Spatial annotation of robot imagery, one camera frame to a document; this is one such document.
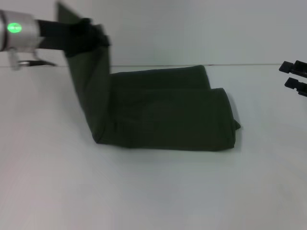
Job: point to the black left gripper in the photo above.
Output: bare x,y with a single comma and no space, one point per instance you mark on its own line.
64,36

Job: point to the dark green t-shirt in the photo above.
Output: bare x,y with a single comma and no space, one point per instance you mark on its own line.
156,100

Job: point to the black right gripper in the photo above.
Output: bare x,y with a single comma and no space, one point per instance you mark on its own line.
302,69

